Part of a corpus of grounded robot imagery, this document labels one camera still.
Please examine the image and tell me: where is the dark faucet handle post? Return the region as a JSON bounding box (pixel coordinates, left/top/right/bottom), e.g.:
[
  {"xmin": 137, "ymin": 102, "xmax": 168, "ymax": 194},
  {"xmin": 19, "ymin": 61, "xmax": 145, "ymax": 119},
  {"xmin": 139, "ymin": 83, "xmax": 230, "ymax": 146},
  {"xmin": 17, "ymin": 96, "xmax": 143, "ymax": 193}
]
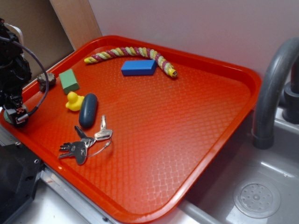
[{"xmin": 283, "ymin": 58, "xmax": 299, "ymax": 124}]

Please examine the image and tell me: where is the grey rock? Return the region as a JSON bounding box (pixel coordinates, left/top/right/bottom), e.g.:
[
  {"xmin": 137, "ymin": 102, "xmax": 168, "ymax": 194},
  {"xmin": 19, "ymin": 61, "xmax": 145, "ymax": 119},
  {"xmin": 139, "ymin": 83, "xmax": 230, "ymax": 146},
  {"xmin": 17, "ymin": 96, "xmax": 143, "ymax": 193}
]
[{"xmin": 36, "ymin": 73, "xmax": 56, "ymax": 92}]

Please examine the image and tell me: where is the red plastic tray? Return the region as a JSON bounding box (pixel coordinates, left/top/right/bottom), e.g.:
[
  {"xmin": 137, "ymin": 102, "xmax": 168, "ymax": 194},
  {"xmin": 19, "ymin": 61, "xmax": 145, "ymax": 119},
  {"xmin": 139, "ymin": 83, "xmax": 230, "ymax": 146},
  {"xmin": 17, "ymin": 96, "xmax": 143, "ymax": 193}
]
[{"xmin": 0, "ymin": 36, "xmax": 261, "ymax": 224}]

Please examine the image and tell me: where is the round sink drain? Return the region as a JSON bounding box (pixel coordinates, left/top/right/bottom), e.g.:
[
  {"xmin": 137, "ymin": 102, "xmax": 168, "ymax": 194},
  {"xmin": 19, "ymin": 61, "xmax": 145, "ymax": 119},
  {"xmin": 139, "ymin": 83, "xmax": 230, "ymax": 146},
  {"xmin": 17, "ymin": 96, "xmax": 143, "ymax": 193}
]
[{"xmin": 233, "ymin": 178, "xmax": 281, "ymax": 219}]

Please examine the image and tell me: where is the grey plastic sink basin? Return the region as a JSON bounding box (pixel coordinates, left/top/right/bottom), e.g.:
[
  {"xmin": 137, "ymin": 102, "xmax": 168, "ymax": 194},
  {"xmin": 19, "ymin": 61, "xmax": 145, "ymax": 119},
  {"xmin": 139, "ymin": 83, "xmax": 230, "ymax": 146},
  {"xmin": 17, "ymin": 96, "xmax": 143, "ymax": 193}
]
[{"xmin": 179, "ymin": 109, "xmax": 299, "ymax": 224}]

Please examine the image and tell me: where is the blue rectangular block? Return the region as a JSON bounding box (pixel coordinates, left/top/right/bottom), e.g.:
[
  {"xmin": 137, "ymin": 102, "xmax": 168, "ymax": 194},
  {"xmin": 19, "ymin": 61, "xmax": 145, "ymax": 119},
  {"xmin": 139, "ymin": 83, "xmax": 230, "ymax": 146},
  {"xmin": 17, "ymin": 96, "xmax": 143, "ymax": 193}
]
[{"xmin": 121, "ymin": 60, "xmax": 157, "ymax": 76}]

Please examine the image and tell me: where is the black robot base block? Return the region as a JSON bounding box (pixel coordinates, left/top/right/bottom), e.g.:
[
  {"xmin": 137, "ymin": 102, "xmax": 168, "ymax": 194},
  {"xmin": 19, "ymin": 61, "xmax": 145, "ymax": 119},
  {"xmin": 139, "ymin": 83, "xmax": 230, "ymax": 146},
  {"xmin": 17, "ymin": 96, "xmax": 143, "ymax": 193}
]
[{"xmin": 0, "ymin": 142, "xmax": 43, "ymax": 224}]

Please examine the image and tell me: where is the green dimpled ball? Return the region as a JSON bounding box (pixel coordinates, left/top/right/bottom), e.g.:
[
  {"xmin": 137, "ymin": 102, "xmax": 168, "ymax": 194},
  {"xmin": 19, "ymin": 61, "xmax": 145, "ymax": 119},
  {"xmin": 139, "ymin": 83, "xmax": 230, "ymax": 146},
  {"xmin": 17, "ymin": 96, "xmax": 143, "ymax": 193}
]
[{"xmin": 3, "ymin": 105, "xmax": 30, "ymax": 125}]

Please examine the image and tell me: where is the silver key bunch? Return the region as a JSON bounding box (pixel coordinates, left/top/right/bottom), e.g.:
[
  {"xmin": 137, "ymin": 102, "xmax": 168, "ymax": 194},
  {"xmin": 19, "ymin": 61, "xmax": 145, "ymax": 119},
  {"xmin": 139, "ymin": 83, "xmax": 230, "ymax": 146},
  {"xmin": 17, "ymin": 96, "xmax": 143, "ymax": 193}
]
[{"xmin": 58, "ymin": 115, "xmax": 113, "ymax": 165}]

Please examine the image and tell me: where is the green rectangular block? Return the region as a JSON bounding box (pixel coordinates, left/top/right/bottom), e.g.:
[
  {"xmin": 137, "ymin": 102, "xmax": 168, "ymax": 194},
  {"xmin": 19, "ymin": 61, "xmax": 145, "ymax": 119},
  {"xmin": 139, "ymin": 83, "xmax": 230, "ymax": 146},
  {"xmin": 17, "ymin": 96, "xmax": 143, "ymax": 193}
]
[{"xmin": 59, "ymin": 69, "xmax": 80, "ymax": 94}]

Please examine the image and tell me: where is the brown cardboard panel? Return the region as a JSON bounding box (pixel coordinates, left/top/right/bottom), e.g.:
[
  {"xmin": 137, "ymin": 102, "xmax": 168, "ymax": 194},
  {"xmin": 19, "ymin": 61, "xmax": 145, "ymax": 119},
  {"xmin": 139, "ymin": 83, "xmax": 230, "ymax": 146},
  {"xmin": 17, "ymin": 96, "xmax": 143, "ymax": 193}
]
[{"xmin": 0, "ymin": 0, "xmax": 74, "ymax": 70}]

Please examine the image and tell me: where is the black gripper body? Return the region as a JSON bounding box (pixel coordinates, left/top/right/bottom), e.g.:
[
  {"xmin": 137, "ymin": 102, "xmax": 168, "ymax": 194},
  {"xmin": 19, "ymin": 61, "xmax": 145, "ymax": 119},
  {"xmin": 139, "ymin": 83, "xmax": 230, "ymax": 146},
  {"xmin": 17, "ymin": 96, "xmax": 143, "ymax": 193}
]
[{"xmin": 0, "ymin": 19, "xmax": 31, "ymax": 109}]

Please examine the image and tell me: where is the yellow rubber duck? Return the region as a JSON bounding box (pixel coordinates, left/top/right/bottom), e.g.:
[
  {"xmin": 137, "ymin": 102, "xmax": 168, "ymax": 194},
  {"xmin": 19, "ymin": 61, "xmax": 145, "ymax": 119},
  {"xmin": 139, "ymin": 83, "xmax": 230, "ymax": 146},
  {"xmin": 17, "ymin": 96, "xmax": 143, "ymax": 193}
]
[{"xmin": 65, "ymin": 91, "xmax": 85, "ymax": 112}]

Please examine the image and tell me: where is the grey curved faucet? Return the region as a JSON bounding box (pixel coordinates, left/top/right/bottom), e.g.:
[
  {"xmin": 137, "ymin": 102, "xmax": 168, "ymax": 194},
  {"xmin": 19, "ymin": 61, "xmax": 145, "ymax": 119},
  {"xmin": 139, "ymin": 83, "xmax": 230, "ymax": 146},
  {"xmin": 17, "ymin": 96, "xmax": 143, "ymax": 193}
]
[{"xmin": 252, "ymin": 37, "xmax": 299, "ymax": 149}]

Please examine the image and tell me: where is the wooden board strip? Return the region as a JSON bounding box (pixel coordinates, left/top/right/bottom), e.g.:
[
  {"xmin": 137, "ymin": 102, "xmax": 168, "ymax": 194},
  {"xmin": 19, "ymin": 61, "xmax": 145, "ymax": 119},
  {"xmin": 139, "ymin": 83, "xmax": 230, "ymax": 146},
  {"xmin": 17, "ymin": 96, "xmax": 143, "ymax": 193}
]
[{"xmin": 50, "ymin": 0, "xmax": 102, "ymax": 50}]

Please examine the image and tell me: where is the multicolour twisted rope toy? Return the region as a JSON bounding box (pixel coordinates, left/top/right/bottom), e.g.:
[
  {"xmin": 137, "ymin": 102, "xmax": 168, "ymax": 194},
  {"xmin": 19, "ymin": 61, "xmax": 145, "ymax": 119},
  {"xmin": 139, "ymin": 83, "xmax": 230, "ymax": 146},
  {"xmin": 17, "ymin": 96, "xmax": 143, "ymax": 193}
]
[{"xmin": 84, "ymin": 47, "xmax": 178, "ymax": 78}]

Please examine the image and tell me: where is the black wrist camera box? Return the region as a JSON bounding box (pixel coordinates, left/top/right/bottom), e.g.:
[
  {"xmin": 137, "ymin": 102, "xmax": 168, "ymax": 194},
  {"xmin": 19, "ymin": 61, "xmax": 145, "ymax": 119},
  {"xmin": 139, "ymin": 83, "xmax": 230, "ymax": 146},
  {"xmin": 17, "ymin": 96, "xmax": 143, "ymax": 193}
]
[{"xmin": 4, "ymin": 104, "xmax": 29, "ymax": 128}]

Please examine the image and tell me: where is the dark blue oval case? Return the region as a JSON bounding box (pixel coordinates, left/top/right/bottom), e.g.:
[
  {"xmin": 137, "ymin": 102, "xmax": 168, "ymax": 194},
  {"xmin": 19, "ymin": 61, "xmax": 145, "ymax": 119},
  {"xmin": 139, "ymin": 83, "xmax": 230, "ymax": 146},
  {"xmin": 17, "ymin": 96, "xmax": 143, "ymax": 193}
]
[{"xmin": 78, "ymin": 93, "xmax": 98, "ymax": 128}]

